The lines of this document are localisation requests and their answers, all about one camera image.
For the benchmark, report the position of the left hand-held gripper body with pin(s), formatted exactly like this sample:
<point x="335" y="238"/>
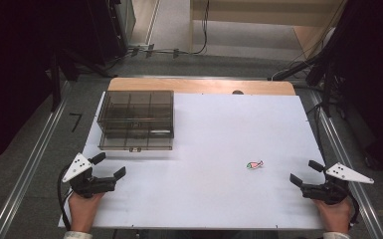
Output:
<point x="93" y="186"/>

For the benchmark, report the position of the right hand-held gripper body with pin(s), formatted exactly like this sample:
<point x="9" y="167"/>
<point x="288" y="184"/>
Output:
<point x="328" y="192"/>

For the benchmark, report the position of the smoky transparent plastic organizer box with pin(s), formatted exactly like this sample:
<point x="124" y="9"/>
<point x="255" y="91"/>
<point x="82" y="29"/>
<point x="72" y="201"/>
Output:
<point x="136" y="116"/>

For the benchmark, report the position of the person's right hand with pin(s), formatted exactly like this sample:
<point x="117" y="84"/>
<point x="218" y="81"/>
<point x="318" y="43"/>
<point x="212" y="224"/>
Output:
<point x="337" y="215"/>

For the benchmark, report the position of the person's left hand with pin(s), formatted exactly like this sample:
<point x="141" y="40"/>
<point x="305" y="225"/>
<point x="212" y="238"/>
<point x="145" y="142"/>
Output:
<point x="82" y="212"/>

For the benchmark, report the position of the black stand leg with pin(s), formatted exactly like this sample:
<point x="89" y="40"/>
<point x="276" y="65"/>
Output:
<point x="55" y="83"/>
<point x="295" y="70"/>

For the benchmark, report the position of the white board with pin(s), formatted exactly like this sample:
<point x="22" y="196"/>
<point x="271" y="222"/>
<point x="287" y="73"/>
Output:
<point x="219" y="139"/>

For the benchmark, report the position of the small dark round knob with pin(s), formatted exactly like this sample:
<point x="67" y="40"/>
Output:
<point x="237" y="92"/>

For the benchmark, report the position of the black curtain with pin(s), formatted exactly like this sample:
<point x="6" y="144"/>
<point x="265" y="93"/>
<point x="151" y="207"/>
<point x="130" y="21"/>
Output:
<point x="371" y="66"/>
<point x="16" y="66"/>

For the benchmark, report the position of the wooden table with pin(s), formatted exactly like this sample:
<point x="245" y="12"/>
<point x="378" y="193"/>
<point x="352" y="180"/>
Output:
<point x="199" y="86"/>

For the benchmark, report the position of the light wooden shelf unit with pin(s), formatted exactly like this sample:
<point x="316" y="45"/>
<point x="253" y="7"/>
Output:
<point x="262" y="20"/>

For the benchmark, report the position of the metal floor rail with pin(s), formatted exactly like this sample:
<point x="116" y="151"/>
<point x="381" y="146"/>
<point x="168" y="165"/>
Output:
<point x="26" y="169"/>
<point x="348" y="146"/>

